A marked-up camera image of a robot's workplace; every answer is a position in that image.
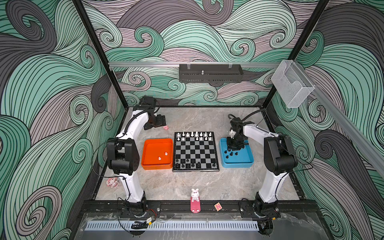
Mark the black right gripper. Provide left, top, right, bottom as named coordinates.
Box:
left=225, top=134, right=246, bottom=150

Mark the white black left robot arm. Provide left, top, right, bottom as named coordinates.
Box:
left=107, top=96, right=166, bottom=212

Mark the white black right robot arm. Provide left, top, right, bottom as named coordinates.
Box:
left=227, top=114, right=298, bottom=215

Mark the black white chess board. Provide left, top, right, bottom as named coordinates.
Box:
left=173, top=131, right=220, bottom=172

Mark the blue plastic tray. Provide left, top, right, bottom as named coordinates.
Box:
left=219, top=138, right=254, bottom=168

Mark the orange plastic tray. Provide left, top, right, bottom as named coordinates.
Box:
left=141, top=139, right=174, bottom=170

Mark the small orange letter block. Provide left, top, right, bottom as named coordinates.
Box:
left=214, top=203, right=222, bottom=211

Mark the white rabbit figurine pink stand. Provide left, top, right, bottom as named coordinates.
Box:
left=190, top=189, right=201, bottom=213

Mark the pink white plush toy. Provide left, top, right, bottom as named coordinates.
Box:
left=106, top=177, right=119, bottom=188

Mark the black perforated wall shelf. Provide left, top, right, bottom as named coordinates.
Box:
left=179, top=65, right=244, bottom=84

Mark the silver aluminium rail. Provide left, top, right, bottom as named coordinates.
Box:
left=108, top=61, right=280, bottom=69

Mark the clear acrylic wall holder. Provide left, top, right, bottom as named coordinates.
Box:
left=271, top=60, right=315, bottom=109

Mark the white slotted cable duct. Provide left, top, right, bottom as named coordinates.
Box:
left=85, top=220, right=259, bottom=232

